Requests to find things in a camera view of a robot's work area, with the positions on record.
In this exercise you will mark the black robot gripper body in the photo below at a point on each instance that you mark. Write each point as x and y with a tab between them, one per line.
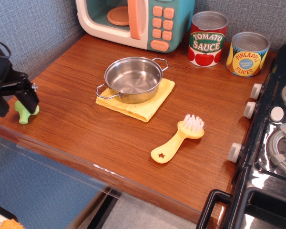
13	82

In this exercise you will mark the green toy broccoli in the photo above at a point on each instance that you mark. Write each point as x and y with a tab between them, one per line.
24	112

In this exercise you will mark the stainless steel pot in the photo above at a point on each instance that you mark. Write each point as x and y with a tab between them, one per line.
132	80

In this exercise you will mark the yellow folded cloth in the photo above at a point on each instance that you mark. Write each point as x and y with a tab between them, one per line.
141	111

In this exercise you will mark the orange fuzzy object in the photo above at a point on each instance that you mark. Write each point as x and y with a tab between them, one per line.
11	224

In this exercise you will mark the toy microwave teal and white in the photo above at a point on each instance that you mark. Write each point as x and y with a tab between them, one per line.
155	25

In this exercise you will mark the yellow dish brush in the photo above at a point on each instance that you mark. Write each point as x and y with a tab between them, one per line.
191	127

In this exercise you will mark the tomato sauce can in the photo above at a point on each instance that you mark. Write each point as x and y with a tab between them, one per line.
207	36

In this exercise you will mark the pineapple slices can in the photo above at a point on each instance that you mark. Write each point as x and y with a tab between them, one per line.
247	53

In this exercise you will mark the black toy stove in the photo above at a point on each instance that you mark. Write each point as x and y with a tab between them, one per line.
258	197

